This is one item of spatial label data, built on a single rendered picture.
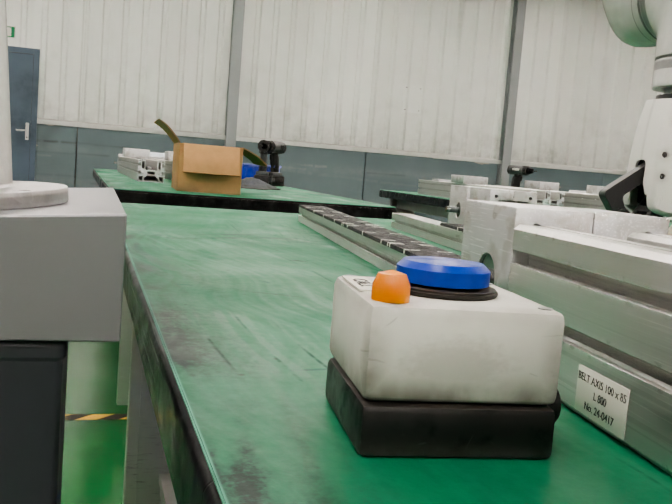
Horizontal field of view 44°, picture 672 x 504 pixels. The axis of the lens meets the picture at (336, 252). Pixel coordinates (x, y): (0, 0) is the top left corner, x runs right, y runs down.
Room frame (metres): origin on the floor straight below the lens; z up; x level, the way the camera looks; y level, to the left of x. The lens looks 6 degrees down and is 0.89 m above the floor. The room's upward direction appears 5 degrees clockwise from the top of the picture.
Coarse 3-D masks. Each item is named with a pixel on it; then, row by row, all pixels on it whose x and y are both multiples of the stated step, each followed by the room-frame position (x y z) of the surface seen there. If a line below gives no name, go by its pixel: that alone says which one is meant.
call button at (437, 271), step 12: (408, 264) 0.34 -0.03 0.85; (420, 264) 0.34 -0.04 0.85; (432, 264) 0.34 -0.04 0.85; (444, 264) 0.34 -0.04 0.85; (456, 264) 0.34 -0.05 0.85; (468, 264) 0.34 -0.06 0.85; (480, 264) 0.35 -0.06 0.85; (408, 276) 0.34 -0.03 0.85; (420, 276) 0.33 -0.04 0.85; (432, 276) 0.33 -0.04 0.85; (444, 276) 0.33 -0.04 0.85; (456, 276) 0.33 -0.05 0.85; (468, 276) 0.33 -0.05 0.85; (480, 276) 0.34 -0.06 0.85; (456, 288) 0.33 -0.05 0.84; (468, 288) 0.33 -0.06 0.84; (480, 288) 0.34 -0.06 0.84
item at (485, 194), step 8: (472, 192) 1.54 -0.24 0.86; (480, 192) 1.50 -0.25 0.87; (488, 192) 1.46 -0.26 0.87; (496, 192) 1.46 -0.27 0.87; (504, 192) 1.46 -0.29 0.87; (512, 192) 1.46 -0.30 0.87; (520, 192) 1.47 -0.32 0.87; (528, 192) 1.47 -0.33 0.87; (488, 200) 1.46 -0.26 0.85; (496, 200) 1.46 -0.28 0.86; (504, 200) 1.51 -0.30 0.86; (512, 200) 1.46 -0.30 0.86; (520, 200) 1.47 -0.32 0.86; (528, 200) 1.47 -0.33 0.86; (536, 200) 1.47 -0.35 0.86
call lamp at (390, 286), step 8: (384, 272) 0.31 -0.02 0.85; (392, 272) 0.31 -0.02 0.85; (400, 272) 0.32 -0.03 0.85; (376, 280) 0.31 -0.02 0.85; (384, 280) 0.31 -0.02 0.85; (392, 280) 0.31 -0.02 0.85; (400, 280) 0.31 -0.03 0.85; (408, 280) 0.31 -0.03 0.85; (376, 288) 0.31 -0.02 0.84; (384, 288) 0.31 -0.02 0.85; (392, 288) 0.31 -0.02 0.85; (400, 288) 0.31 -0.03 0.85; (408, 288) 0.31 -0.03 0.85; (376, 296) 0.31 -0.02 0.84; (384, 296) 0.31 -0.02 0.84; (392, 296) 0.31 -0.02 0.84; (400, 296) 0.31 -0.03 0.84; (408, 296) 0.31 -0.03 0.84
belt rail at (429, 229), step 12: (396, 216) 1.63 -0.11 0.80; (408, 216) 1.56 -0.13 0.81; (420, 216) 1.59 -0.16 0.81; (396, 228) 1.62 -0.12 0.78; (408, 228) 1.53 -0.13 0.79; (420, 228) 1.48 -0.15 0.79; (432, 228) 1.39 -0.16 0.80; (444, 228) 1.32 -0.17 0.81; (432, 240) 1.38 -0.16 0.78; (444, 240) 1.32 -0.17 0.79; (456, 240) 1.28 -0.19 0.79
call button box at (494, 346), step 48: (336, 288) 0.37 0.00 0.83; (432, 288) 0.34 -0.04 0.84; (336, 336) 0.36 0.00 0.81; (384, 336) 0.31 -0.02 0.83; (432, 336) 0.31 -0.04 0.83; (480, 336) 0.31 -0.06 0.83; (528, 336) 0.32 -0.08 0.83; (336, 384) 0.36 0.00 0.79; (384, 384) 0.31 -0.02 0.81; (432, 384) 0.31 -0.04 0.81; (480, 384) 0.31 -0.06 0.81; (528, 384) 0.32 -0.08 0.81; (384, 432) 0.31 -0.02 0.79; (432, 432) 0.31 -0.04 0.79; (480, 432) 0.31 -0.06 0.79; (528, 432) 0.32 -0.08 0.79
